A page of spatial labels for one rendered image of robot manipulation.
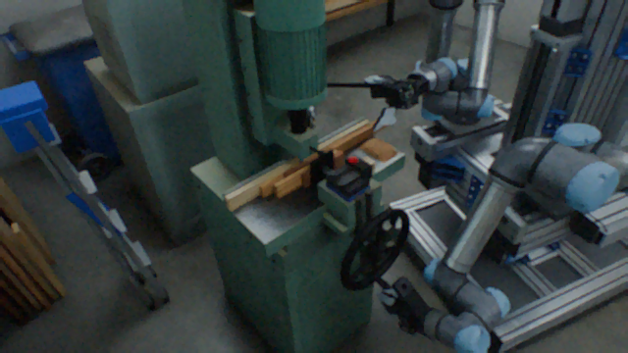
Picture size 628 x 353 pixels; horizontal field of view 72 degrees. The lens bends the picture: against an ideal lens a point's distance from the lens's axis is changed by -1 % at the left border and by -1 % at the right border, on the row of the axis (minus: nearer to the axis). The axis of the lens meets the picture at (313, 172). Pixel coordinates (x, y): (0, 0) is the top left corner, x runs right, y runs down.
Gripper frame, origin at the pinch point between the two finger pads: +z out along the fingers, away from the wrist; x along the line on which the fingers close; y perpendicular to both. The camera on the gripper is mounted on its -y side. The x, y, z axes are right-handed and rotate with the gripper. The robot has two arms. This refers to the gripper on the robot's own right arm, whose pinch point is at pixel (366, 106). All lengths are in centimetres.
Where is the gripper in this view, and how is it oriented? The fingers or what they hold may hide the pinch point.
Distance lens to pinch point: 124.8
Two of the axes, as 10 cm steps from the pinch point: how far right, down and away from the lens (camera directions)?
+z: -7.6, 4.3, -4.9
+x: 2.2, 8.8, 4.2
